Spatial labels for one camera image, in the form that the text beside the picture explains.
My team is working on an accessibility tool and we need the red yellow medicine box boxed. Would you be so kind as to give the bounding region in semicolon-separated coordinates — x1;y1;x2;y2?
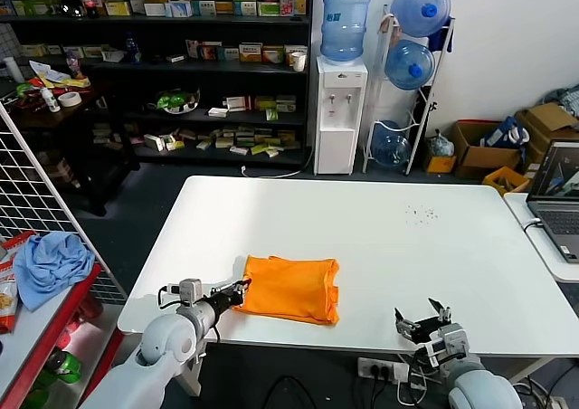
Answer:
261;45;285;65

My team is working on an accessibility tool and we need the tied clear plastic bag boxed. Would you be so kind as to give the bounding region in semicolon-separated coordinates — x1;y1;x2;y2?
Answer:
427;130;455;157

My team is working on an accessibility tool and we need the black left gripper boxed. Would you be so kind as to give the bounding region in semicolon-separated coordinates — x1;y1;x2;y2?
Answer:
209;278;253;316

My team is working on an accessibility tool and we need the dark brown wooden table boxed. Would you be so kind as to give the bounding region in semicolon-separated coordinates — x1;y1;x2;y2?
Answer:
0;78;141;218

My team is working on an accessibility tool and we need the white metal jug rack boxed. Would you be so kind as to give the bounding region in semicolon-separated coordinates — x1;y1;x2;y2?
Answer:
361;4;457;177

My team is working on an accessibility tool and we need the grey laptop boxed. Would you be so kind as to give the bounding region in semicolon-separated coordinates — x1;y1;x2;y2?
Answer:
527;139;579;264

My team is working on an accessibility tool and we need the small white plastic bottle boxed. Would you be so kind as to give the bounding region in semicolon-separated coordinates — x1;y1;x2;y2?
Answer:
41;87;62;113

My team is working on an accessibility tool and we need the blue shopping bag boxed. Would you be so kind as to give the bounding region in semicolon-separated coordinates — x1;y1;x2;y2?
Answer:
479;117;530;150

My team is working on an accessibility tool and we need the white water dispenser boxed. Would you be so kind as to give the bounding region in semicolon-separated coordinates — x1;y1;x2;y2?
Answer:
313;55;368;176

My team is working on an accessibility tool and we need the red snack packet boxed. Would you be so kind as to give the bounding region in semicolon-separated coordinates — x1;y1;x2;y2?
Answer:
0;230;37;262

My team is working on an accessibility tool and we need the small yellow carton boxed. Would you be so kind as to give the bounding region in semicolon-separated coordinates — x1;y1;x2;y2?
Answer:
426;154;458;175

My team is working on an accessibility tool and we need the black floor cable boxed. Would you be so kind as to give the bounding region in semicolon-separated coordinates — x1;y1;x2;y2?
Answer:
266;375;318;409

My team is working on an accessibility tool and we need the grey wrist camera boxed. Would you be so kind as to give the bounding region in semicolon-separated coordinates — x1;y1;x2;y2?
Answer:
178;278;203;304
424;322;470;366

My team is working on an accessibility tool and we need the small white side table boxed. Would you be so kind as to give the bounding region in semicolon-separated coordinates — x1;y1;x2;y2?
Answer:
502;191;579;283

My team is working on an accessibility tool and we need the blue white medicine box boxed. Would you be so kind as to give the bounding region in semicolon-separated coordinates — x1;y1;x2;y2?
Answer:
166;0;194;19

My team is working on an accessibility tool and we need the orange white medicine box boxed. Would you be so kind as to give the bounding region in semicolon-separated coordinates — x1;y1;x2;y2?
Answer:
239;43;263;63

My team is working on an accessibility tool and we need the stacked brown cardboard box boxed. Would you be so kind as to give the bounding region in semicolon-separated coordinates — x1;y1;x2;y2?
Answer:
515;102;579;175

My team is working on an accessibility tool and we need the blue drink bottle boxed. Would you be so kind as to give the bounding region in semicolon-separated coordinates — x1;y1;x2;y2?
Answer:
124;32;142;65

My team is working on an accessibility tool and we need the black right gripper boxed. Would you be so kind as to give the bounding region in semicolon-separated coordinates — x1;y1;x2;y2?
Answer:
393;297;452;345

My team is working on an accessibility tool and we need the white floor cable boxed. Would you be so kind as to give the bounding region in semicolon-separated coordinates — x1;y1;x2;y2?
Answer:
242;148;316;179

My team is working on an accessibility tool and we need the upright blue water jug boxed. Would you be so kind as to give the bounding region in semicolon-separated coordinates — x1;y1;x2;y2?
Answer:
319;0;371;64

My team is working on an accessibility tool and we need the white wire grid panel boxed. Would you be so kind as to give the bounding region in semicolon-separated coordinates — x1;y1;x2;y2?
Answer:
0;100;128;306

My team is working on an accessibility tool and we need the crumpled light blue cloth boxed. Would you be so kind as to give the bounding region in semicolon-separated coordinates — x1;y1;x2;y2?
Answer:
13;232;96;313

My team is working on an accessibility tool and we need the large white table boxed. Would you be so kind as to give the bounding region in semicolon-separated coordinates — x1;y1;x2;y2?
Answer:
116;175;579;359

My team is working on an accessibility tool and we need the red-edged grey shelf cart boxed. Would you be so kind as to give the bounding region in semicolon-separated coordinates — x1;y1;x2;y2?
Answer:
0;263;126;409

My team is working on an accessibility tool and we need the open brown cardboard box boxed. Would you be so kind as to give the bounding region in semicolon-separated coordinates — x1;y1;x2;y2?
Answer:
450;119;521;180

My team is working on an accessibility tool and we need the black folded tripod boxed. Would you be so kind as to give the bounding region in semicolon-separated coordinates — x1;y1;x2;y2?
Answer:
418;99;440;157

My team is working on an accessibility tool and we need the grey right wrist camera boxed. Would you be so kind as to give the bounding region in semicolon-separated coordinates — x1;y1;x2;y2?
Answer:
424;322;470;366

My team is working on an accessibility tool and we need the white paper tube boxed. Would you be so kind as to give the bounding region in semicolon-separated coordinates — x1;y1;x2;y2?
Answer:
2;57;24;84

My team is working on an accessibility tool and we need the yellow plastic crate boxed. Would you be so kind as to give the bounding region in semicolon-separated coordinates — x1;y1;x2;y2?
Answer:
481;166;530;196

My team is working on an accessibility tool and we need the green white bowl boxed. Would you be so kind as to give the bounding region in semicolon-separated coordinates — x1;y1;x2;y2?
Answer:
153;87;202;116

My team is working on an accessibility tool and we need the yellow green medicine box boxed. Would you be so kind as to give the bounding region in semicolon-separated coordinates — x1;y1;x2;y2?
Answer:
104;0;132;17

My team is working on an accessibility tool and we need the orange t-shirt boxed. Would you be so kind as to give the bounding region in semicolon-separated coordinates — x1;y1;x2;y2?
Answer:
230;254;341;327

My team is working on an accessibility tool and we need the green plastic bottle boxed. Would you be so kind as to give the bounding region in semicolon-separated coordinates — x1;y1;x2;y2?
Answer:
45;349;83;383

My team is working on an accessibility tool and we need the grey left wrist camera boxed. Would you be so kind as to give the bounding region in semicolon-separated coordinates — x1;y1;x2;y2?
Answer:
178;278;203;304

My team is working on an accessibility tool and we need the pile of grey clothes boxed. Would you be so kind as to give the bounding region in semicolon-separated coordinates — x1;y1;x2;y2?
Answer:
540;82;579;120

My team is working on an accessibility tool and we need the white power strip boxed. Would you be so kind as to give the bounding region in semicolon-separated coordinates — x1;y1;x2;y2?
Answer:
356;357;411;385

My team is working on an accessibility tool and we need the black shelving unit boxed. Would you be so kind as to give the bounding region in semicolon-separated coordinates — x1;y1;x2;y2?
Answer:
0;0;315;171

